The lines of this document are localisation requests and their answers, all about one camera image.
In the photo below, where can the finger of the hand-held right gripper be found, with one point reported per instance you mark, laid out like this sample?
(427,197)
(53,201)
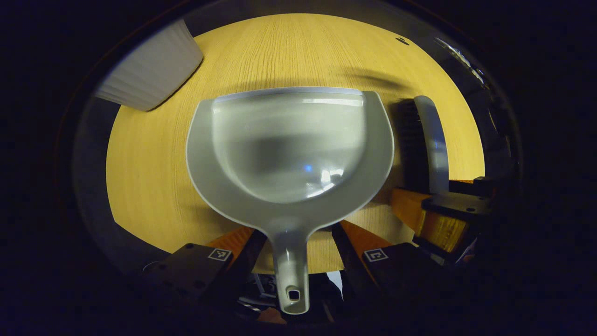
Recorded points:
(480,186)
(459,205)

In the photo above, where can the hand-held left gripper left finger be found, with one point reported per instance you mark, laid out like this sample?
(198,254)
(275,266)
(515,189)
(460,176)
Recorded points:
(254,254)

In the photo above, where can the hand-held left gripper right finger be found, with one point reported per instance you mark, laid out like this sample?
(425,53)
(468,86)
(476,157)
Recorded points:
(350,256)

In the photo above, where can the small white broom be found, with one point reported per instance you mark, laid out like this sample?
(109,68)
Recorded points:
(436,140)

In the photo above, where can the white dustpan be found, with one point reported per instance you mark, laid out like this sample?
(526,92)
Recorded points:
(289,149)

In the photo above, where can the grey garbage bin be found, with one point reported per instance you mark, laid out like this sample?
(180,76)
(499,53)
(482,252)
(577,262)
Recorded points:
(149,70)

